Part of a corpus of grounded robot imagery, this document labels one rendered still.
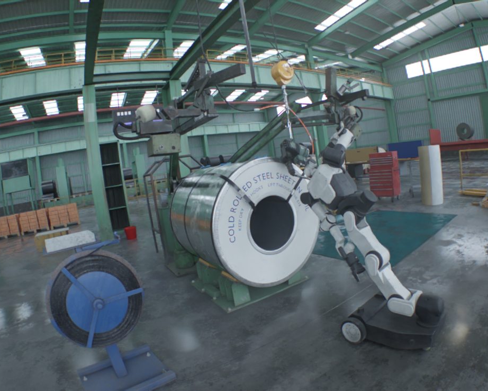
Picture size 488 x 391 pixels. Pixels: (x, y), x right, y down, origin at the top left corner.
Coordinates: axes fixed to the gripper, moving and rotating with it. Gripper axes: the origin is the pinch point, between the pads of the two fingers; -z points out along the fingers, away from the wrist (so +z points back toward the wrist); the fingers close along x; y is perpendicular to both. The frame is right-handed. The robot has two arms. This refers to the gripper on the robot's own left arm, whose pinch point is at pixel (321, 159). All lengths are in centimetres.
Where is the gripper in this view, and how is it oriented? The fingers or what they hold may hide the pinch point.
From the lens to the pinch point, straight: 266.0
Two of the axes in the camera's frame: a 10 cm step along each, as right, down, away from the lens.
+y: 8.6, 2.7, 4.3
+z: 4.9, -6.7, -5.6
